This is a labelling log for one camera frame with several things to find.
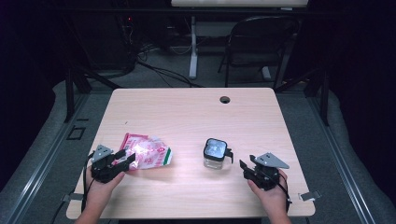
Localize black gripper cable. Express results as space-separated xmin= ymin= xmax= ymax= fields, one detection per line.
xmin=277 ymin=172 xmax=293 ymax=213
xmin=80 ymin=152 xmax=95 ymax=213

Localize grey metal table bracket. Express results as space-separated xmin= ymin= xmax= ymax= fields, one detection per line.
xmin=61 ymin=192 xmax=85 ymax=203
xmin=298 ymin=189 xmax=322 ymax=202

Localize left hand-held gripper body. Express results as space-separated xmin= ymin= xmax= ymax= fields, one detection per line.
xmin=90 ymin=144 xmax=129 ymax=184

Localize pink and clear seasoning bag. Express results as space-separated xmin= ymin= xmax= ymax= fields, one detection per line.
xmin=112 ymin=133 xmax=173 ymax=171

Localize black floor cables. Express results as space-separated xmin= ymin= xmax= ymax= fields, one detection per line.
xmin=135 ymin=43 xmax=204 ymax=89

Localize white desk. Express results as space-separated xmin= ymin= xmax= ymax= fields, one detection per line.
xmin=170 ymin=0 xmax=309 ymax=81

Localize glass jar with black lid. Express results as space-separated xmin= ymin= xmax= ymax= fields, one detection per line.
xmin=203 ymin=137 xmax=234 ymax=171

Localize person's left hand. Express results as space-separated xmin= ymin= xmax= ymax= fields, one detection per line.
xmin=84 ymin=166 xmax=126 ymax=209

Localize black metal stand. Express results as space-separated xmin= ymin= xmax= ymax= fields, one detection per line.
xmin=63 ymin=66 xmax=123 ymax=123
xmin=275 ymin=66 xmax=331 ymax=127

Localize aluminium floor rail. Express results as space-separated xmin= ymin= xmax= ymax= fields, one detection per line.
xmin=305 ymin=95 xmax=378 ymax=224
xmin=5 ymin=92 xmax=92 ymax=224

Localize person's right hand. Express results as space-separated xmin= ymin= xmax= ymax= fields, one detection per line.
xmin=247 ymin=169 xmax=292 ymax=217

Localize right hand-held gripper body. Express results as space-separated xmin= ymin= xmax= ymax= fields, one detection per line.
xmin=243 ymin=152 xmax=290 ymax=191

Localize black folding chair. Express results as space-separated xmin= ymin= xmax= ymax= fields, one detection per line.
xmin=218 ymin=15 xmax=301 ymax=91

